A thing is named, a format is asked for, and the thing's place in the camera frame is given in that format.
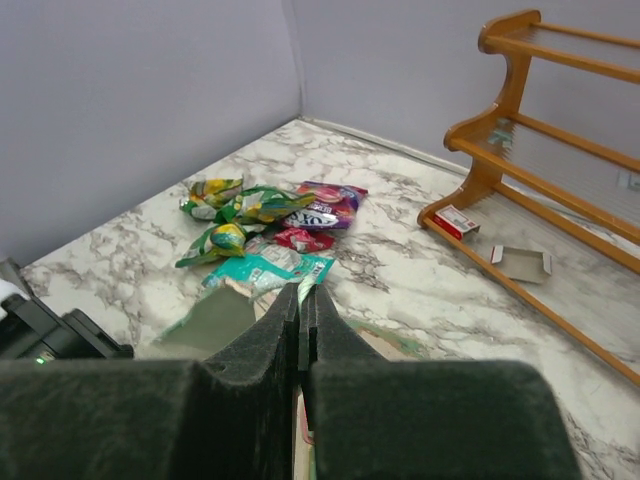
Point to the white paper bag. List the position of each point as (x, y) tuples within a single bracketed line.
[(225, 312)]

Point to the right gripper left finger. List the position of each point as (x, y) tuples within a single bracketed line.
[(230, 416)]

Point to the purple blue snack packet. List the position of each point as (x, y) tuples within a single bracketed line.
[(334, 207)]

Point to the yellow green snack packet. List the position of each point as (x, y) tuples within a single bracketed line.
[(206, 197)]

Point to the green lime snack packet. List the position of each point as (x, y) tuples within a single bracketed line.
[(262, 205)]

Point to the wooden shelf rack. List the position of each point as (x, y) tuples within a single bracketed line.
[(545, 175)]

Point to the red white small box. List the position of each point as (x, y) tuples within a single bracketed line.
[(454, 222)]

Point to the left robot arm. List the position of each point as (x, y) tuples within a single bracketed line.
[(31, 330)]

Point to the pink snack packet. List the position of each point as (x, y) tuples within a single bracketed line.
[(303, 241)]

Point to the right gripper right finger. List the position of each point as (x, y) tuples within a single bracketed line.
[(373, 418)]

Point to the teal snack packet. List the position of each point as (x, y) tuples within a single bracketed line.
[(268, 266)]

